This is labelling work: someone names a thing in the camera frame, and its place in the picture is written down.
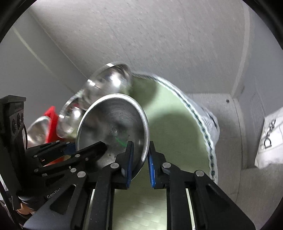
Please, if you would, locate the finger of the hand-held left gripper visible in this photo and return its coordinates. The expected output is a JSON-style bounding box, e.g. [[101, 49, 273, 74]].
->
[[34, 141, 108, 178], [26, 141, 77, 166]]

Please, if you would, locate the white plastic bag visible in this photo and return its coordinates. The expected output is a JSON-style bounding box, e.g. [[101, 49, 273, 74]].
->
[[254, 109, 283, 170]]

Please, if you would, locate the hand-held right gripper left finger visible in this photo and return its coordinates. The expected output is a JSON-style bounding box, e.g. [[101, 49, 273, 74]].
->
[[23, 141, 134, 230]]

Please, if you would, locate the deep steel bowl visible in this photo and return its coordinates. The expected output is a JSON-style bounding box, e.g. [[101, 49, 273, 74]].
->
[[83, 62, 133, 111]]

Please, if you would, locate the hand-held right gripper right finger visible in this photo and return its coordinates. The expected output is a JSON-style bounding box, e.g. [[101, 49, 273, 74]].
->
[[148, 141, 256, 230]]

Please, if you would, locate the wall vent grille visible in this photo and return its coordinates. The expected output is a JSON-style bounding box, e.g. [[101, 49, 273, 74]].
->
[[250, 91, 266, 133]]

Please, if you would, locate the green tablecloth with patterned border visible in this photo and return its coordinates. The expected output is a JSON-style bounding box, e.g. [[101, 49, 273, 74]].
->
[[111, 74, 221, 230]]

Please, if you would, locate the red plastic holder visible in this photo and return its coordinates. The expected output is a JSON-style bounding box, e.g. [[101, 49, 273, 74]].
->
[[42, 106, 61, 166]]

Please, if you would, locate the small steel bowl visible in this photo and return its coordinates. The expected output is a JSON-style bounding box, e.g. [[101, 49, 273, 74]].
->
[[56, 96, 89, 139]]

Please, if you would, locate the steel plate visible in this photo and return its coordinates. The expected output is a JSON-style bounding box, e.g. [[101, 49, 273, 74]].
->
[[76, 93, 150, 180]]

